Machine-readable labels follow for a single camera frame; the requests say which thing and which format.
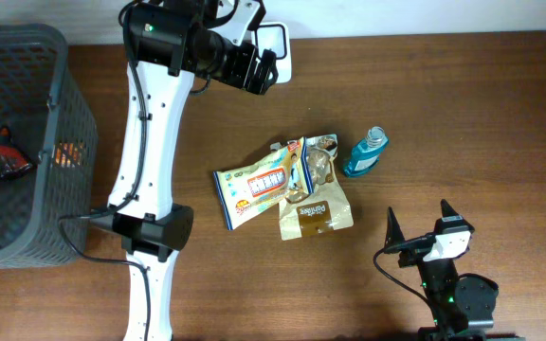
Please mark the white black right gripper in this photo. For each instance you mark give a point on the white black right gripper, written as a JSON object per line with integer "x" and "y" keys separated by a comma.
{"x": 394, "y": 233}

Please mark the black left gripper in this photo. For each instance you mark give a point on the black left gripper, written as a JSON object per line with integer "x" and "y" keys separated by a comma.
{"x": 244, "y": 78}

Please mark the blue mouthwash bottle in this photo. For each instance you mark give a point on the blue mouthwash bottle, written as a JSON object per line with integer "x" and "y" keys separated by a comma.
{"x": 366, "y": 153}

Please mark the brown mushroom snack bag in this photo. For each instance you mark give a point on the brown mushroom snack bag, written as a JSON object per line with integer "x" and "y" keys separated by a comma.
{"x": 327, "y": 208}

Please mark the yellow wet wipes pack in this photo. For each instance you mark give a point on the yellow wet wipes pack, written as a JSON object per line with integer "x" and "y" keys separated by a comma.
{"x": 246, "y": 192}

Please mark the orange small tissue box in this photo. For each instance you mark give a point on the orange small tissue box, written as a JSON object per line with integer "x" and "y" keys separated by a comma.
{"x": 69, "y": 155}

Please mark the red black snack packet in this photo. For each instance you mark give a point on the red black snack packet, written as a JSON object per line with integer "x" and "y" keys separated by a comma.
{"x": 14, "y": 162}

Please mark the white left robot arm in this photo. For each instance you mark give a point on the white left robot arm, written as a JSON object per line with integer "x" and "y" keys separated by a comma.
{"x": 169, "y": 45}

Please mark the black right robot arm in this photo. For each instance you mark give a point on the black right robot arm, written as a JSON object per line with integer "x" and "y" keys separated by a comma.
{"x": 461, "y": 305}

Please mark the white barcode scanner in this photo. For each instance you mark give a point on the white barcode scanner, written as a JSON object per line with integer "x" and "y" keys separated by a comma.
{"x": 274, "y": 36}

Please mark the dark grey plastic basket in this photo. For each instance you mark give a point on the dark grey plastic basket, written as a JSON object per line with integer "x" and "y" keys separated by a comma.
{"x": 43, "y": 106}

